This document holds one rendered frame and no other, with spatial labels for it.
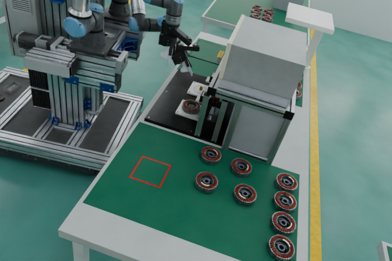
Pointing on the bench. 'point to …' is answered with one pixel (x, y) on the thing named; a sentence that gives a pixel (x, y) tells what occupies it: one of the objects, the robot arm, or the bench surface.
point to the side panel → (255, 134)
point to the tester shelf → (251, 97)
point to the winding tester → (265, 57)
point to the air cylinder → (213, 115)
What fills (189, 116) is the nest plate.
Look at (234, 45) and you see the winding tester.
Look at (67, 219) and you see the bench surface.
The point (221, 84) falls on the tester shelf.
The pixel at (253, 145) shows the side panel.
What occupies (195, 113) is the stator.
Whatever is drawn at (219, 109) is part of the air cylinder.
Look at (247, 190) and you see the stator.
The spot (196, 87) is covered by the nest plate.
